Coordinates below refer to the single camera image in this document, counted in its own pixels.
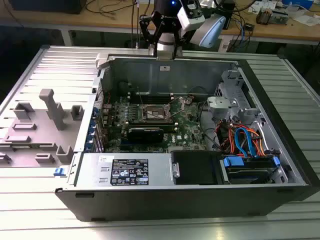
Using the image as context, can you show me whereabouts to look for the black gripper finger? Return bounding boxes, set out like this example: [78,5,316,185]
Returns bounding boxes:
[138,11,165,51]
[172,21,192,58]

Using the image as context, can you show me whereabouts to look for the thin metal locking lever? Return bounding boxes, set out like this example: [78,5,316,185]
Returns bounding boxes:
[146,111,171,122]
[136,86,145,106]

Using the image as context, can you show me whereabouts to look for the metal socket cover frame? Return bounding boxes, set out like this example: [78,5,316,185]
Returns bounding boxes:
[164,96,187,119]

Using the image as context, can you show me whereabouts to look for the black RAM slot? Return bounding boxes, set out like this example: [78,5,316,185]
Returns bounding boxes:
[127,99,175,104]
[127,97,175,101]
[127,92,175,96]
[127,94,175,99]

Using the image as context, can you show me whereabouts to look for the CPU socket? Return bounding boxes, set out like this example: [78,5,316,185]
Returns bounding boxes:
[141,102,172,124]

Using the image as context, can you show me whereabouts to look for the tall black box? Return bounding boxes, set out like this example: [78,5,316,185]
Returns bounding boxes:
[223,0,236,31]

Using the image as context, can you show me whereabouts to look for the green motherboard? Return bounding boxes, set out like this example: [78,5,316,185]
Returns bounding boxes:
[101,92,210,154]

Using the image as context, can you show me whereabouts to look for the copper transformer coil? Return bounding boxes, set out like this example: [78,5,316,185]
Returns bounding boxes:
[256,6,273,25]

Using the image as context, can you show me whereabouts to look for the white printed cards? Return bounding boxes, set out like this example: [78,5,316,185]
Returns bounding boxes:
[249,0,276,11]

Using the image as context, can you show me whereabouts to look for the RAM stick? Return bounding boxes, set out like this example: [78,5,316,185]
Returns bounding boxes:
[127,123,177,133]

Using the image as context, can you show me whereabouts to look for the wooden workbench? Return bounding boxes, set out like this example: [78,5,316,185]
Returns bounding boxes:
[0,0,320,47]

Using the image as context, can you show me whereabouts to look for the large dark box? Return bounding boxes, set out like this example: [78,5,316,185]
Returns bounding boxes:
[9,0,87,15]

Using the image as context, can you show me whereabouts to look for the black graphics card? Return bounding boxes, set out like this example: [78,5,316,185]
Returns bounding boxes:
[127,126,166,144]

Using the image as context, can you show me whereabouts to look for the grey electronic device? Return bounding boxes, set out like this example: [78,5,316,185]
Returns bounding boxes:
[271,8,293,26]

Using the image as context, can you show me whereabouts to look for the silver metal drive cage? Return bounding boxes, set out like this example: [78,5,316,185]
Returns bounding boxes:
[206,68,291,185]

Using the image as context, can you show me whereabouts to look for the white paper sheets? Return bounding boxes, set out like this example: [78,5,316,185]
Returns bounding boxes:
[291,14,320,27]

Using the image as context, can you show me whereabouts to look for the silver power supply unit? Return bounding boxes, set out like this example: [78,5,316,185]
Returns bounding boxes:
[74,152,176,187]

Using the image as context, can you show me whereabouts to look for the grey parts rack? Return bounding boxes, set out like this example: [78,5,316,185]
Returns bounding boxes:
[0,88,85,168]

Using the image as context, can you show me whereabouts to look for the hard disk in blue carrier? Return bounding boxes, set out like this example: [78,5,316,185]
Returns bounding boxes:
[219,156,281,185]

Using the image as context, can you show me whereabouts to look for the black open PC case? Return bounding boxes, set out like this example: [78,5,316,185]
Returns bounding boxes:
[54,51,320,223]

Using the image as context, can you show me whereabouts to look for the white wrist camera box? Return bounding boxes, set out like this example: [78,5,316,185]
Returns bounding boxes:
[176,0,206,31]

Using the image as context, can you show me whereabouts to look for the blue cable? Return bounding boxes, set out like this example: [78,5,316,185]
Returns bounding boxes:
[234,18,248,53]

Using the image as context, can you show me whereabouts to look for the black wire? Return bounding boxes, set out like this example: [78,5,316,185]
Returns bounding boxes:
[198,103,221,152]

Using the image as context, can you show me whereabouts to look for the blue data wire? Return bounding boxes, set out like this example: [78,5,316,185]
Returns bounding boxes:
[234,127,258,158]

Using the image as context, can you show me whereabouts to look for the orange power wire bundle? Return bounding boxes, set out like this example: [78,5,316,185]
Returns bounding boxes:
[217,119,270,157]

